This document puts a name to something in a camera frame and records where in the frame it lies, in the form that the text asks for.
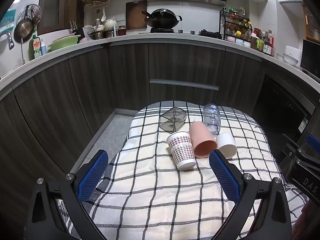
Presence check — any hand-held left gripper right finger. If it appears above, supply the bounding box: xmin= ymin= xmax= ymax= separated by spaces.
xmin=209 ymin=149 xmax=293 ymax=240

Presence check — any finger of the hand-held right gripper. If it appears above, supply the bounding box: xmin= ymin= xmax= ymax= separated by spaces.
xmin=283 ymin=133 xmax=320 ymax=167

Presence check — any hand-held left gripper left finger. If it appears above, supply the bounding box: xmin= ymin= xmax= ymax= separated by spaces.
xmin=24 ymin=149 xmax=109 ymax=240

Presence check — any patterned paper cup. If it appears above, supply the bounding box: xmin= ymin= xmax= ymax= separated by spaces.
xmin=166 ymin=130 xmax=197 ymax=172

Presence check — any white cup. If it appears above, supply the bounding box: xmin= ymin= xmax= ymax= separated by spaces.
xmin=215 ymin=132 xmax=237 ymax=159

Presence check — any pink cup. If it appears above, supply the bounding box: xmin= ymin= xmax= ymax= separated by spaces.
xmin=189 ymin=121 xmax=218 ymax=158

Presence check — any clear plastic cup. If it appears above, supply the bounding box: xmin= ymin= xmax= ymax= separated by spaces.
xmin=203 ymin=103 xmax=221 ymax=135

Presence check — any grey transparent square cup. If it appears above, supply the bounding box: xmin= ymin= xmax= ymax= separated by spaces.
xmin=159 ymin=107 xmax=187 ymax=134

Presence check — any person's right hand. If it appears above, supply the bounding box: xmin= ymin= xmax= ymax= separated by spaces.
xmin=292 ymin=202 xmax=320 ymax=240

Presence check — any black built-in dishwasher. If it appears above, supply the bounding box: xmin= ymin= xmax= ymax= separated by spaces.
xmin=252 ymin=75 xmax=315 ymax=143

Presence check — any black and white checked cloth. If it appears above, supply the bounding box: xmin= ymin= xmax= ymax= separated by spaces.
xmin=57 ymin=101 xmax=312 ymax=240

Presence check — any black microwave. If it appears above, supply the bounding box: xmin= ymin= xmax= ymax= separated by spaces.
xmin=300 ymin=39 xmax=320 ymax=77

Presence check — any stack of white bowls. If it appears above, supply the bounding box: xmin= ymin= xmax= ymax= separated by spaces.
xmin=284 ymin=45 xmax=302 ymax=67

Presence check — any group of sauce bottles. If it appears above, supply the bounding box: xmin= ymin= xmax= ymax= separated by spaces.
xmin=251 ymin=27 xmax=275 ymax=56

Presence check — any green basin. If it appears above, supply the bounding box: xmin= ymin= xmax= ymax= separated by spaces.
xmin=48 ymin=35 xmax=82 ymax=51

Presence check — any black spice rack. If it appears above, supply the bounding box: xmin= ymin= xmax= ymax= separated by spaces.
xmin=219 ymin=6 xmax=252 ymax=42

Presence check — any green dish soap bottle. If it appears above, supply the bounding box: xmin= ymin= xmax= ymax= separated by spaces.
xmin=29 ymin=34 xmax=42 ymax=60

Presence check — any black cloth bundle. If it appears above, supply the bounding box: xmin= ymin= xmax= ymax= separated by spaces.
xmin=199 ymin=29 xmax=223 ymax=40

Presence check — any white teapot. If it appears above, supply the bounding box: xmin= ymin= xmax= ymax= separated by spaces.
xmin=104 ymin=17 xmax=117 ymax=30

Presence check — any gas stove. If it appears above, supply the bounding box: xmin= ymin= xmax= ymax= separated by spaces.
xmin=139 ymin=27 xmax=200 ymax=34

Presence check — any metal faucet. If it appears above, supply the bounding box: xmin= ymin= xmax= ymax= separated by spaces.
xmin=0 ymin=31 xmax=15 ymax=50

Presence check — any hanging frying pan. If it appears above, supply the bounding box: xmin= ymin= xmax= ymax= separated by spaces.
xmin=14 ymin=19 xmax=34 ymax=43

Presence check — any brown cutting board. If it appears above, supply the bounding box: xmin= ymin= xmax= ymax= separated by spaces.
xmin=126 ymin=0 xmax=148 ymax=30

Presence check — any black wok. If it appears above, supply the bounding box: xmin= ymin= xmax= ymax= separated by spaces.
xmin=142 ymin=8 xmax=182 ymax=28

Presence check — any hanging metal strainer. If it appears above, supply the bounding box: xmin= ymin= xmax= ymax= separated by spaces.
xmin=17 ymin=4 xmax=42 ymax=25

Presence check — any metal drawer handle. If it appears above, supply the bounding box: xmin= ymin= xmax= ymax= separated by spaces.
xmin=149 ymin=79 xmax=219 ymax=90

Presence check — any wooden wall shelf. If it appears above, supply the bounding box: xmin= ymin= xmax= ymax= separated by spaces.
xmin=301 ymin=4 xmax=320 ymax=43

